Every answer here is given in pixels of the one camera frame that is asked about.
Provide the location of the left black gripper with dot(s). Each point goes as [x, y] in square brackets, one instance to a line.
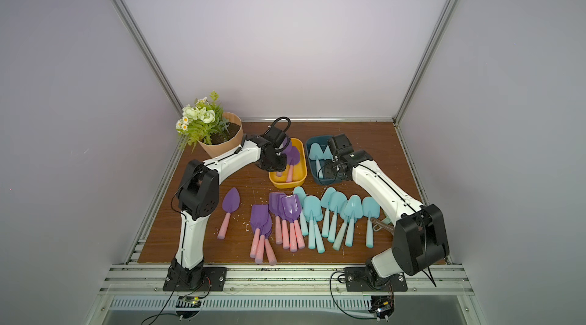
[281, 167]

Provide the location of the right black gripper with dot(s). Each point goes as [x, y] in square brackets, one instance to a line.
[330, 169]

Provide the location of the purple shovel pink handle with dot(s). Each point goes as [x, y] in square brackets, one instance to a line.
[286, 146]
[230, 204]
[290, 209]
[264, 245]
[293, 159]
[258, 218]
[274, 200]

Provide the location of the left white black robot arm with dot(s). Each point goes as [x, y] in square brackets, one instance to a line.
[198, 194]

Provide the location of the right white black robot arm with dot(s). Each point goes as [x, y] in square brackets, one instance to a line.
[420, 237]

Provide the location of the dark teal storage box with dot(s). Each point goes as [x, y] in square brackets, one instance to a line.
[331, 175]

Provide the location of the yellow storage box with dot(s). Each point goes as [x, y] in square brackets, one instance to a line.
[296, 169]

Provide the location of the terracotta flower pot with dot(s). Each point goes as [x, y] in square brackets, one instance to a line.
[235, 132]

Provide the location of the white flowers green plant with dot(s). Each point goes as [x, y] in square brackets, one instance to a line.
[204, 122]

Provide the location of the brown slotted scoop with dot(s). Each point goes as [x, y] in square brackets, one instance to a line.
[378, 225]

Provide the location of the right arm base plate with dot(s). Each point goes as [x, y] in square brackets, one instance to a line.
[363, 278]

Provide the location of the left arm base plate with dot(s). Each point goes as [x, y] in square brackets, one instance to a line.
[200, 278]

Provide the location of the aluminium front rail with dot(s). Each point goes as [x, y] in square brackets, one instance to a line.
[251, 279]

